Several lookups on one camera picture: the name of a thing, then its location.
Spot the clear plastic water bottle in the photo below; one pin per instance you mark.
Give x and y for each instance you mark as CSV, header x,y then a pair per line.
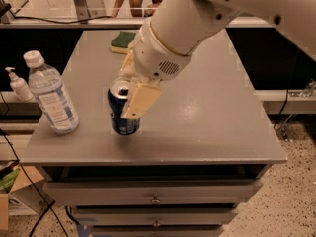
x,y
47,86

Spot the top grey drawer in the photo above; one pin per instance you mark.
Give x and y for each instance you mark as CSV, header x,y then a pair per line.
x,y
152,192

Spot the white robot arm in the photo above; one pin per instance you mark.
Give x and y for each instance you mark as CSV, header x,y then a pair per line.
x,y
165,42

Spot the white pump dispenser bottle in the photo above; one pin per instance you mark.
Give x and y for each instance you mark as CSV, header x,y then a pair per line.
x,y
19,85

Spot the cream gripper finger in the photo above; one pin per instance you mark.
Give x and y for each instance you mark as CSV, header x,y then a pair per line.
x,y
127,69
141,96

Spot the grey metal frame leg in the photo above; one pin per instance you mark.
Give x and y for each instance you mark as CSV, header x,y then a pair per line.
x,y
89,9

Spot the cardboard box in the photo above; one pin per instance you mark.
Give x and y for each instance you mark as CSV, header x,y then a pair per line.
x,y
25,195

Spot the bottom grey drawer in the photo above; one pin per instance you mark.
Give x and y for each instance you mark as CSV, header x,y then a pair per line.
x,y
163,231

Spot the grey drawer cabinet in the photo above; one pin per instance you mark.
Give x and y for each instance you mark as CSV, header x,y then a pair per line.
x,y
208,124

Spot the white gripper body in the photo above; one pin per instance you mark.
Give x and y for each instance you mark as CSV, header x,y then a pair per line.
x,y
157,57

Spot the grey drawer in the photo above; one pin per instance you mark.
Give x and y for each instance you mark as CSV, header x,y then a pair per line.
x,y
154,216
152,192
163,231

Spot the blue pepsi can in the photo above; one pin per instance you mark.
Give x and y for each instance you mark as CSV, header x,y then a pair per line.
x,y
117,97

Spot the green yellow sponge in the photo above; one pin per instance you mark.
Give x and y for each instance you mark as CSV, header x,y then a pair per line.
x,y
121,43

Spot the middle grey drawer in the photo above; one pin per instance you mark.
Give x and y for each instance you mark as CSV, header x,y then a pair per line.
x,y
154,216

